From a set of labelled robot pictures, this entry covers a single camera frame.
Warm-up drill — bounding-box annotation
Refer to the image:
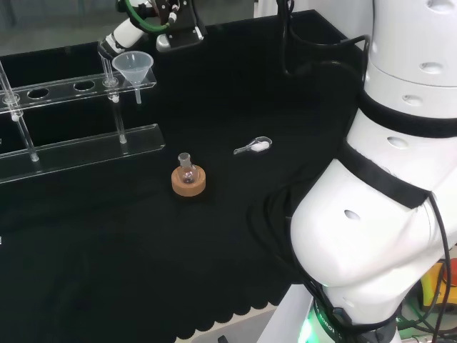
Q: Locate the glass weighing funnel with powder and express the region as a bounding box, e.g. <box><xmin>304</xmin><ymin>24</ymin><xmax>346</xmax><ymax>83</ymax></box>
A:
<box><xmin>233</xmin><ymin>136</ymin><xmax>273</xmax><ymax>156</ymax></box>

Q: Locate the black bench cloth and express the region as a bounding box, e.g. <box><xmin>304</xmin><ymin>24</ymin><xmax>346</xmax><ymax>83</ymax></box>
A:
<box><xmin>0</xmin><ymin>9</ymin><xmax>371</xmax><ymax>340</ymax></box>

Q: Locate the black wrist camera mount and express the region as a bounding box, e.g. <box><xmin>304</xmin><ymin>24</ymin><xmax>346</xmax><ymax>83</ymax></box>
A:
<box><xmin>156</xmin><ymin>0</ymin><xmax>209</xmax><ymax>54</ymax></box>

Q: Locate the clear plastic funnel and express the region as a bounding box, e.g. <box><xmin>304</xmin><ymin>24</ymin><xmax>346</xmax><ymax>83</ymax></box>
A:
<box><xmin>111</xmin><ymin>51</ymin><xmax>154</xmax><ymax>105</ymax></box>

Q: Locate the small round-bottom glass flask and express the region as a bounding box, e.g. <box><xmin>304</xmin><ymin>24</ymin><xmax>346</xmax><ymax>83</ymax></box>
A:
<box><xmin>177</xmin><ymin>152</ymin><xmax>198</xmax><ymax>185</ymax></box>

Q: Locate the yellow stop button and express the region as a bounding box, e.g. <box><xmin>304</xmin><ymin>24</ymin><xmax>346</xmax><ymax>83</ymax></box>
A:
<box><xmin>421</xmin><ymin>259</ymin><xmax>457</xmax><ymax>312</ymax></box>

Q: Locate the cork ring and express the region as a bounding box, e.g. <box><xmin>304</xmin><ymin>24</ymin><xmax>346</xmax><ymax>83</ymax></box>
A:
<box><xmin>171</xmin><ymin>164</ymin><xmax>207</xmax><ymax>198</ymax></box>

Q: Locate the clear funnel stand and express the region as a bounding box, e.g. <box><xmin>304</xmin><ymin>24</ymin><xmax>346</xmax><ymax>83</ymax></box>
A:
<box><xmin>0</xmin><ymin>53</ymin><xmax>166</xmax><ymax>185</ymax></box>

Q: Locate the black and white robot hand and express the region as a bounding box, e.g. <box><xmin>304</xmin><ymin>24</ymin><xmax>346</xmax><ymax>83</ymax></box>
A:
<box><xmin>97</xmin><ymin>17</ymin><xmax>146</xmax><ymax>60</ymax></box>

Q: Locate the black cable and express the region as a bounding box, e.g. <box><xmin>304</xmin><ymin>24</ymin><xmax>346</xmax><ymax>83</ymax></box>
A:
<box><xmin>246</xmin><ymin>184</ymin><xmax>322</xmax><ymax>287</ymax></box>
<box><xmin>427</xmin><ymin>192</ymin><xmax>452</xmax><ymax>343</ymax></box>
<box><xmin>276</xmin><ymin>0</ymin><xmax>371</xmax><ymax>85</ymax></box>

